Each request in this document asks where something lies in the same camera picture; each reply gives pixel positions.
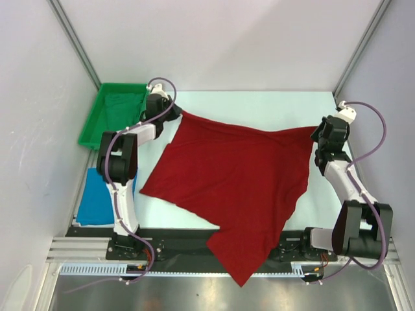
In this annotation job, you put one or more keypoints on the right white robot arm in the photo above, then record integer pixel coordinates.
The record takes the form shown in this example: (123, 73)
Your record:
(363, 225)

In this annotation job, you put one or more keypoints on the red t shirt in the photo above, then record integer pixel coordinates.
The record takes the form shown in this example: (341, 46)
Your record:
(245, 181)

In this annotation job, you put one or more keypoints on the black table edge rail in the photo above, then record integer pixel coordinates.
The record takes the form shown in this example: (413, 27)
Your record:
(187, 252)

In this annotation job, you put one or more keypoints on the aluminium corner post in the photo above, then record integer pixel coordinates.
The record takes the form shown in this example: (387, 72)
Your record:
(362, 44)
(72, 36)

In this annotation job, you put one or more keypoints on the white cable duct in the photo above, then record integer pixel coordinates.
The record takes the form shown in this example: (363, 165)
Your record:
(110, 270)
(304, 268)

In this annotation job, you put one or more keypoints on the blue folded t shirt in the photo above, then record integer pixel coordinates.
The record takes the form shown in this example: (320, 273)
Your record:
(96, 206)

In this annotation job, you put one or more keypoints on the green plastic tray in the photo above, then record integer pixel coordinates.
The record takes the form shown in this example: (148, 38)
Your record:
(95, 124)

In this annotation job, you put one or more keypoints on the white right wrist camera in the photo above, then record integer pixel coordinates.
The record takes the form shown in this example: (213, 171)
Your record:
(345, 112)

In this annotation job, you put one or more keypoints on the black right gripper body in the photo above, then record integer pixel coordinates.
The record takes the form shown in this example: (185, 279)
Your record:
(317, 134)

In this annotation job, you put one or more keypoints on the right aluminium corner post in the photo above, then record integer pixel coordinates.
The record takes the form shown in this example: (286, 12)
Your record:
(362, 44)

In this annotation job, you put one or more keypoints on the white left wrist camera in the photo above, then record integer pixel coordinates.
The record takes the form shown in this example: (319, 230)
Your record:
(157, 87)

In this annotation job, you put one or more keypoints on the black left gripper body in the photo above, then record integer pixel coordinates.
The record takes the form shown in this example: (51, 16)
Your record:
(171, 115)

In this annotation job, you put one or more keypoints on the left white cable duct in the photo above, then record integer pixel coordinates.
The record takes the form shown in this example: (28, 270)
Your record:
(110, 270)

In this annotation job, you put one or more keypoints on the right white cable duct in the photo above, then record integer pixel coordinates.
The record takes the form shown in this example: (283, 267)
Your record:
(304, 268)

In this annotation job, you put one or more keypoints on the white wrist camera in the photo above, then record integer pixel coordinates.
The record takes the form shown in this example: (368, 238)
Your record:
(157, 87)
(345, 112)

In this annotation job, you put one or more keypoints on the left aluminium corner post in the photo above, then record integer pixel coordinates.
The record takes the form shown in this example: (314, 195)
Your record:
(72, 36)

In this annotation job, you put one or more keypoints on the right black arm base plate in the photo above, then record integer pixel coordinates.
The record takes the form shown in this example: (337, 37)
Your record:
(294, 250)

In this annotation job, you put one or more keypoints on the green folded t shirt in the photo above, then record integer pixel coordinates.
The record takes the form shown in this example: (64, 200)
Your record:
(122, 109)

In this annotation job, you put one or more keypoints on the aluminium frame rail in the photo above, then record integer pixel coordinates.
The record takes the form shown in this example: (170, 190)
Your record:
(77, 249)

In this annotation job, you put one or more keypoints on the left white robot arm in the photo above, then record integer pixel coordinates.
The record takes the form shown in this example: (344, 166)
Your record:
(117, 163)

